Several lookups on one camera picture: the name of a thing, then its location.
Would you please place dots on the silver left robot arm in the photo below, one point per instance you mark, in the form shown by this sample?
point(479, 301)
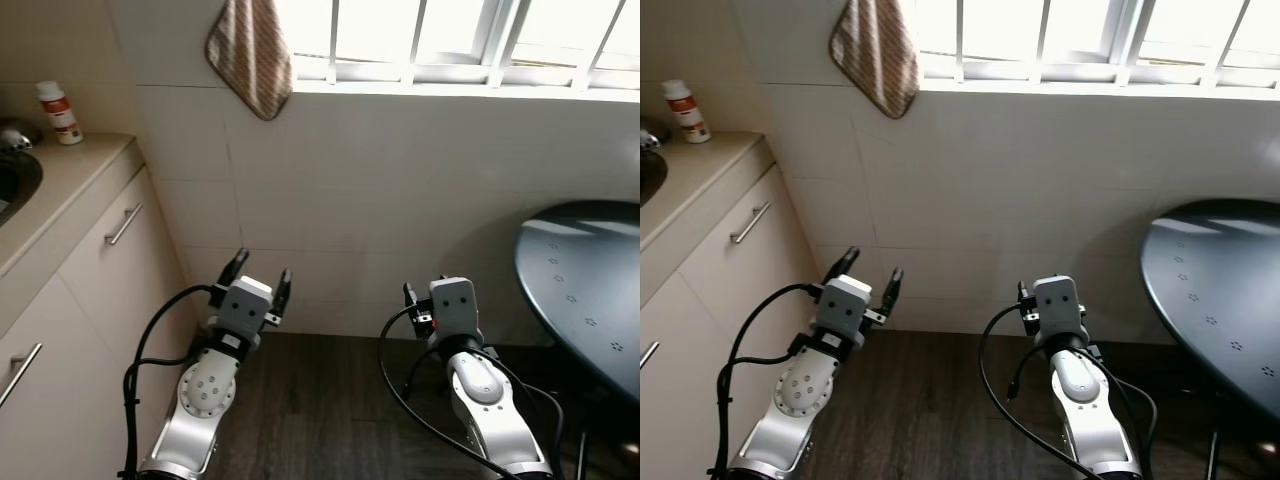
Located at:
point(205, 390)
point(800, 390)

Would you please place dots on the white kitchen cabinet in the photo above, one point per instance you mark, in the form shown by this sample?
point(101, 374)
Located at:
point(720, 320)
point(90, 330)

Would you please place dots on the brown striped towel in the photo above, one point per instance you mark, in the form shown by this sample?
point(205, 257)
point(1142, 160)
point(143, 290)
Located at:
point(250, 60)
point(875, 60)

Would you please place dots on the double basin steel sink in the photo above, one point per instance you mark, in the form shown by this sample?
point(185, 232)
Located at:
point(650, 175)
point(15, 185)

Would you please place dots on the white bottle red label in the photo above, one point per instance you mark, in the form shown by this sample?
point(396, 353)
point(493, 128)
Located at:
point(688, 112)
point(60, 115)

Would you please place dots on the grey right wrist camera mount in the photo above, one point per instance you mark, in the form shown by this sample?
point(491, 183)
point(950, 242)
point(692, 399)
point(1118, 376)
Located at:
point(1057, 308)
point(452, 310)

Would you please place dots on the white window frame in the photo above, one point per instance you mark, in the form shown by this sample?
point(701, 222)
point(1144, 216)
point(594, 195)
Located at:
point(450, 75)
point(1090, 75)

